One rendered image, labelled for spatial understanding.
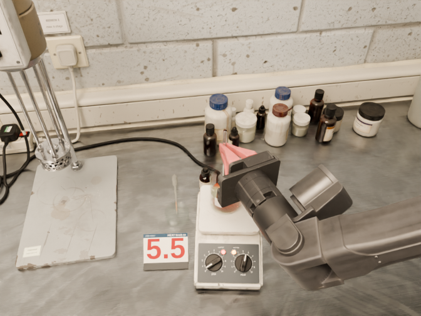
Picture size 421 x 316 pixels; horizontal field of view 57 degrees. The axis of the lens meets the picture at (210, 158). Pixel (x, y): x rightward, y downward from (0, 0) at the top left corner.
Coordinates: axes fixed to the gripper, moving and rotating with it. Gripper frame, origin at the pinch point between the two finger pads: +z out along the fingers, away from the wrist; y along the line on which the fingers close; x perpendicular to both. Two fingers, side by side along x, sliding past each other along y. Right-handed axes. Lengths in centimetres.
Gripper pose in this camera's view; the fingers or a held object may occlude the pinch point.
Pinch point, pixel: (223, 148)
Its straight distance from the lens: 66.4
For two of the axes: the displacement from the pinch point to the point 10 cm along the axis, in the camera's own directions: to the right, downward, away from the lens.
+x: 0.0, 7.2, 7.0
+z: -4.3, -6.3, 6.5
